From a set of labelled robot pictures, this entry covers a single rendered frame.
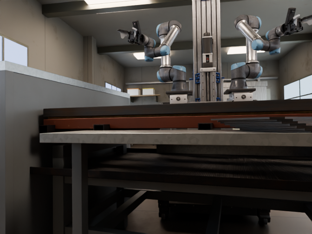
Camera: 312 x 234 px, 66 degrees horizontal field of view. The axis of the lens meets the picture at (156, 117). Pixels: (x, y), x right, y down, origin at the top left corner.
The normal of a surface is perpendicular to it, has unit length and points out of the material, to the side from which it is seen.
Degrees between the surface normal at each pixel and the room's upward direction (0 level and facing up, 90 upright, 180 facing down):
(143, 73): 90
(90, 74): 90
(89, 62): 90
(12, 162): 90
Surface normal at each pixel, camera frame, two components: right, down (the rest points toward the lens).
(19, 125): 0.95, -0.02
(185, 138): -0.30, -0.02
